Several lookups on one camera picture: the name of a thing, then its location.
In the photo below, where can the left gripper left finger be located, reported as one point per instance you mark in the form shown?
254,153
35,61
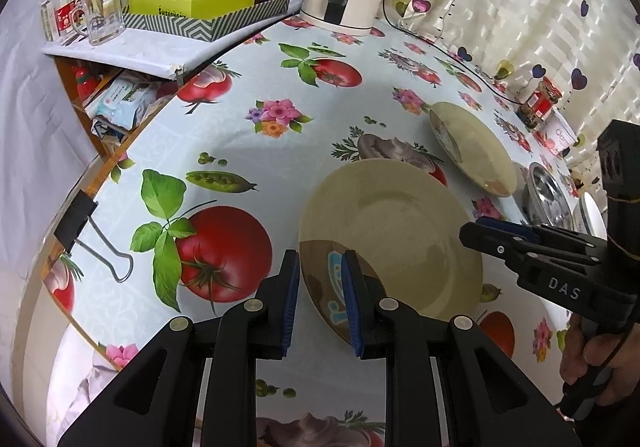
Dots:
279,296

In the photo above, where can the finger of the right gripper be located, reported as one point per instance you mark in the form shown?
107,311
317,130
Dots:
505,226
513,250

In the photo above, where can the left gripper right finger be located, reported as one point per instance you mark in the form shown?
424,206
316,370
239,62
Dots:
368,330

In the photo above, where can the stainless steel bowl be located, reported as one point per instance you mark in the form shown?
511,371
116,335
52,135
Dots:
543,200

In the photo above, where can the white bowl blue stripes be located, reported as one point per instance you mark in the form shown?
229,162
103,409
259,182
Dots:
587,217

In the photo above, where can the large beige plate front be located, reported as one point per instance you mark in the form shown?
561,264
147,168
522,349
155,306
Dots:
404,226

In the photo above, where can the person's right hand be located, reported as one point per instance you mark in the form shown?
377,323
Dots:
580,354

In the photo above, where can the white yogurt tub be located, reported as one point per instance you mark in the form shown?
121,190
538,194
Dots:
554,133

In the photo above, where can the red label sauce jar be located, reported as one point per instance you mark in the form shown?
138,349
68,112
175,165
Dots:
538,105

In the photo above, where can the floral vinyl tablecloth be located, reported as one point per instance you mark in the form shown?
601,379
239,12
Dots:
243,146

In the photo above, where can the floral curtain with hearts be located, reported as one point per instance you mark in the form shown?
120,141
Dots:
589,49

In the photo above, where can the wet wipes packet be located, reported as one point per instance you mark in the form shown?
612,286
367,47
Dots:
122,104

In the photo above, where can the white side shelf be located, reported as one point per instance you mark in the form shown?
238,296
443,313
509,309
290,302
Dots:
158,54

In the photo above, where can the chevron patterned tray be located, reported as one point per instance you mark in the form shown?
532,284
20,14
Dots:
207,30

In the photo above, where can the clear glass mug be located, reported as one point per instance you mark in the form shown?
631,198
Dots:
98,20

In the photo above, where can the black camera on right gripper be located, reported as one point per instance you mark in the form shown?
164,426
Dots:
618,148

